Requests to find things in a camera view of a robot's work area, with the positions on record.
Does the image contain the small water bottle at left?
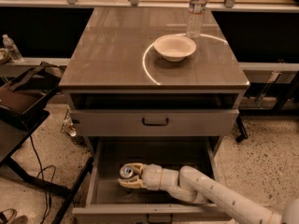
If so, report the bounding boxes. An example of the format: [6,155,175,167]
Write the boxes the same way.
[3,35,23,63]

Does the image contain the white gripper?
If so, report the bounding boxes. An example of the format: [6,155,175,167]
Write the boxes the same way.
[118,163,163,190]

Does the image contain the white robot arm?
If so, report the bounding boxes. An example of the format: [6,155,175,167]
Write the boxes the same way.
[118,163,299,224]

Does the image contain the blue silver redbull can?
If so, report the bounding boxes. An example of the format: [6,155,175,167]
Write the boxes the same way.
[120,165,135,179]

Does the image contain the black caster wheel leg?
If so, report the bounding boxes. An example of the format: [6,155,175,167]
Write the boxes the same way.
[235,116,248,143]

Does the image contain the grey open middle drawer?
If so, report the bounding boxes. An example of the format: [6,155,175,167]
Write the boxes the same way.
[73,139,231,224]

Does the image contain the clear plastic water bottle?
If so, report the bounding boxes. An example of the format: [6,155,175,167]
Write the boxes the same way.
[186,0,209,39]

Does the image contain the white ceramic bowl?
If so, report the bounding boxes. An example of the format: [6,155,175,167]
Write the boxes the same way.
[153,35,196,62]

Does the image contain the crumpled plastic bottle on floor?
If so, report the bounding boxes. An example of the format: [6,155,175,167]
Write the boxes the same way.
[61,109,84,145]

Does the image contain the grey drawer cabinet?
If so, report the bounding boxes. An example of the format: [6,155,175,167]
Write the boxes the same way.
[58,7,250,224]

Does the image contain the black cable on floor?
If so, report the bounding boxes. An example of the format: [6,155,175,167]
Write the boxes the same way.
[27,133,58,224]

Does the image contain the grey top drawer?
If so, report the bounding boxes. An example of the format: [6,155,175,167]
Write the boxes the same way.
[70,109,239,137]

